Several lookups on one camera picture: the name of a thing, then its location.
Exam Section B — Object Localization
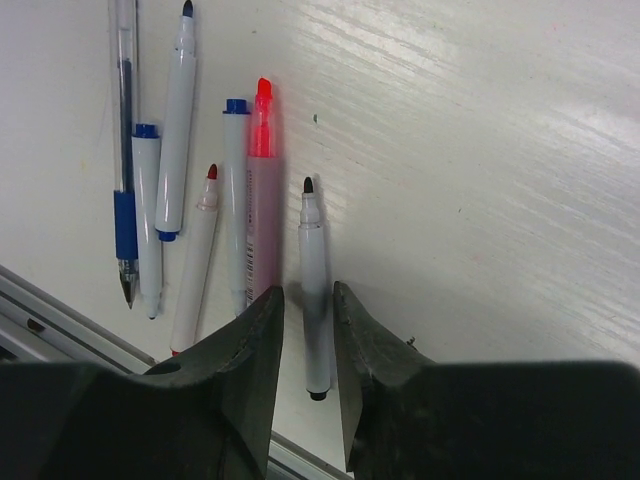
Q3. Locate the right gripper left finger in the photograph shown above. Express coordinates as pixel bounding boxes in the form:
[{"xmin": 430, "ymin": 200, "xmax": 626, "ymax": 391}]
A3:
[{"xmin": 1, "ymin": 287, "xmax": 284, "ymax": 479}]

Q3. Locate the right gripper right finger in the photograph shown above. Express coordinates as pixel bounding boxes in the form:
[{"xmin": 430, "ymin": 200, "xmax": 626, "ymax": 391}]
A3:
[{"xmin": 333, "ymin": 282, "xmax": 639, "ymax": 479}]

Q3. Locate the thin pen black cap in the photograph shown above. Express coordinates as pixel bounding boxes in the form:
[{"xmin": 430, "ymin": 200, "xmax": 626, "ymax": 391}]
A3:
[{"xmin": 298, "ymin": 177, "xmax": 331, "ymax": 401}]

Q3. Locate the thin white red-tipped pen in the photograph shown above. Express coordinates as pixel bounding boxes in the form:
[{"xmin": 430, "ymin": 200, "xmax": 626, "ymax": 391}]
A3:
[{"xmin": 170, "ymin": 164, "xmax": 218, "ymax": 356}]

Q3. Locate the blue ballpoint pen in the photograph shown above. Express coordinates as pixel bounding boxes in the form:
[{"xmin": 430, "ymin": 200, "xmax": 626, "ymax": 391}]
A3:
[{"xmin": 108, "ymin": 1, "xmax": 138, "ymax": 307}]

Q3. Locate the translucent red pen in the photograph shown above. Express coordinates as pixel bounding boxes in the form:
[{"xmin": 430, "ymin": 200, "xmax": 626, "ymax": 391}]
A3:
[{"xmin": 246, "ymin": 77, "xmax": 280, "ymax": 303}]

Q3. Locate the white marker blue cap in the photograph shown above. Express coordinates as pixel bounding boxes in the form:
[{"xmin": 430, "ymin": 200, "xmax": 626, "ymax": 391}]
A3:
[{"xmin": 155, "ymin": 1, "xmax": 197, "ymax": 242}]

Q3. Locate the uncapped white blue marker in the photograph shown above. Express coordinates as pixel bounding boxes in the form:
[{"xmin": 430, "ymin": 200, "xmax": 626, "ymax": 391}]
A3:
[{"xmin": 223, "ymin": 98, "xmax": 250, "ymax": 316}]

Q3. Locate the aluminium front rail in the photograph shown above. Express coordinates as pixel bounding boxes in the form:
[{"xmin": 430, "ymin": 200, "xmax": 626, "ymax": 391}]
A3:
[{"xmin": 1, "ymin": 267, "xmax": 350, "ymax": 479}]

